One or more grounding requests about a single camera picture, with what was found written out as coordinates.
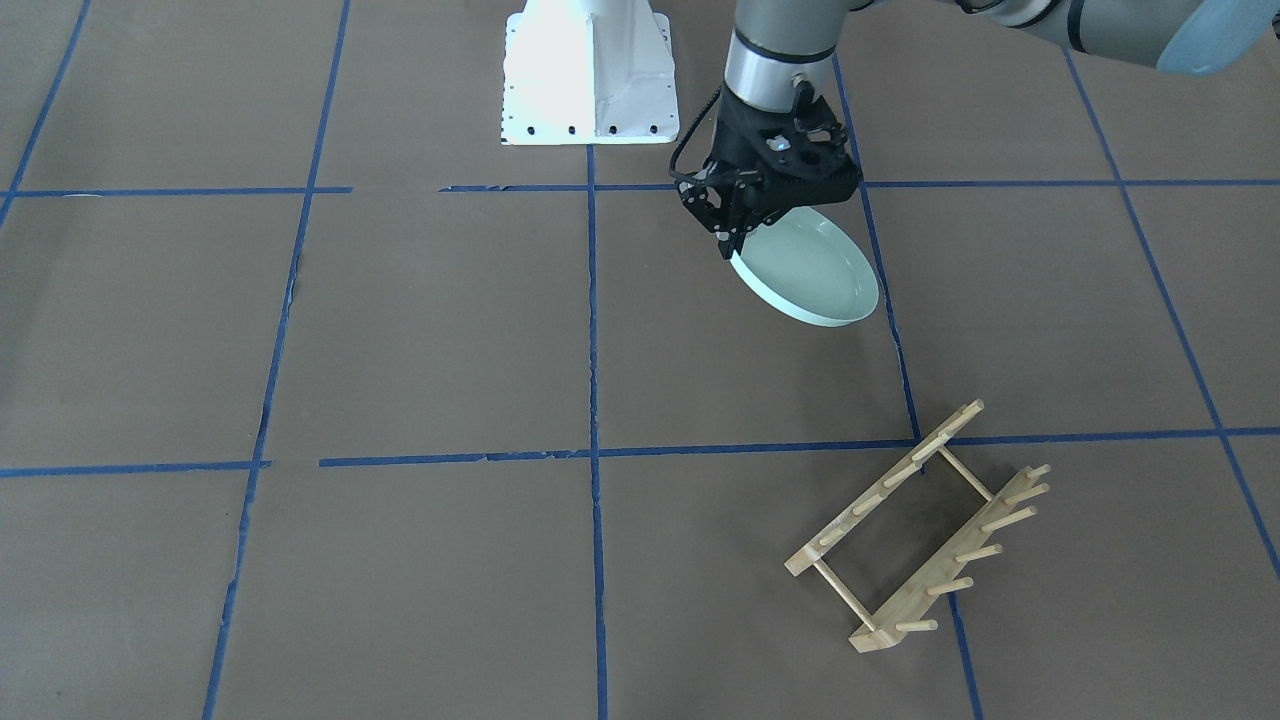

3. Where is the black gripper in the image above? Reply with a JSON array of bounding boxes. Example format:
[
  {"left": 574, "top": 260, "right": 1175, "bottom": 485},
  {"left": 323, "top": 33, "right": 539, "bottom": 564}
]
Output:
[{"left": 676, "top": 85, "right": 863, "bottom": 259}]

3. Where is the light green round plate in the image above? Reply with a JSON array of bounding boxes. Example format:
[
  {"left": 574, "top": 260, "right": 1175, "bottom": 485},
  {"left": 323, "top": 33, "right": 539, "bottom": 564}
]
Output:
[{"left": 730, "top": 208, "right": 881, "bottom": 328}]

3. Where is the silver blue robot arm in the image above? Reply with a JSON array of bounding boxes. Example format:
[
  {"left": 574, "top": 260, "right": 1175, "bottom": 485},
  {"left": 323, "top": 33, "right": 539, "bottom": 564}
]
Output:
[{"left": 669, "top": 1, "right": 1277, "bottom": 260}]

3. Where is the wooden dish rack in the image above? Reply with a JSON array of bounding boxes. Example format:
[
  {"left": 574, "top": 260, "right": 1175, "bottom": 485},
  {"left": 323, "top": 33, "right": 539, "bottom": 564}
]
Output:
[{"left": 785, "top": 398, "right": 1051, "bottom": 653}]

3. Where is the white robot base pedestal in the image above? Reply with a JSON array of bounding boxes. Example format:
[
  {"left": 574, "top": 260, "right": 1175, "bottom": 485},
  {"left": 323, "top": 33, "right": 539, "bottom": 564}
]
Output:
[{"left": 500, "top": 1, "right": 680, "bottom": 146}]

